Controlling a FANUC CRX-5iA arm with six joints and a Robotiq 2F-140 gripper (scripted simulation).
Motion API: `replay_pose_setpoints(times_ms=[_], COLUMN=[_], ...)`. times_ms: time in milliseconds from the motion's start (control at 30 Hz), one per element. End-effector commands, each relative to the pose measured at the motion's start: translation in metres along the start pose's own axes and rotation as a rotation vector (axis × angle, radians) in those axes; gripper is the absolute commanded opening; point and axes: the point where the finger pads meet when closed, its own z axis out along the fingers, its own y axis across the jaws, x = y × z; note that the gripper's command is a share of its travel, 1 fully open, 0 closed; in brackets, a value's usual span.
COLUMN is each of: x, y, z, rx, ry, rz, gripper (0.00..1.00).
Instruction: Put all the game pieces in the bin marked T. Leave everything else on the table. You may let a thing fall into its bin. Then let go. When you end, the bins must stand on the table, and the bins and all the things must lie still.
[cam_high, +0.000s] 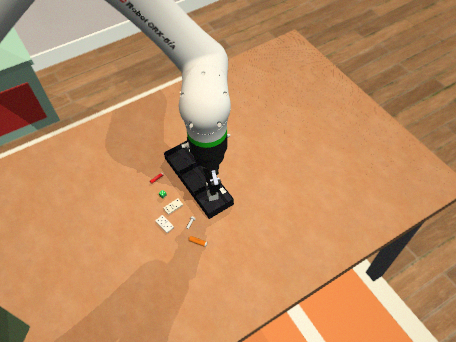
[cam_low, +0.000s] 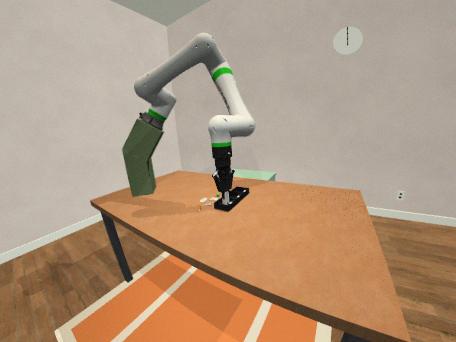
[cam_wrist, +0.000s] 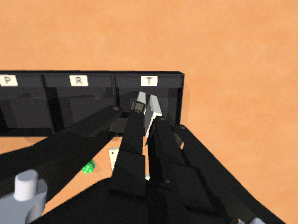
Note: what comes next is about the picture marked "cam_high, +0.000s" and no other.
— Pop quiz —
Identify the black rack of bins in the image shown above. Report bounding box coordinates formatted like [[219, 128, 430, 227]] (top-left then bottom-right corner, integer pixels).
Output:
[[164, 141, 234, 219]]

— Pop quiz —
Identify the white domino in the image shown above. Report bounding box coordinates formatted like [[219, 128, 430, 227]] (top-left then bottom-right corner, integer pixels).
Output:
[[164, 199, 183, 215], [155, 215, 174, 233]]

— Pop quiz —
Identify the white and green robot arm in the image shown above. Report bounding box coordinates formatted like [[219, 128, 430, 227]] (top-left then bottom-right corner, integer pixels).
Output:
[[0, 0, 231, 161]]

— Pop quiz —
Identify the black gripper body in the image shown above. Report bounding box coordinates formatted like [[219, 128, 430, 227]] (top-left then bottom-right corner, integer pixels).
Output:
[[194, 155, 224, 176]]

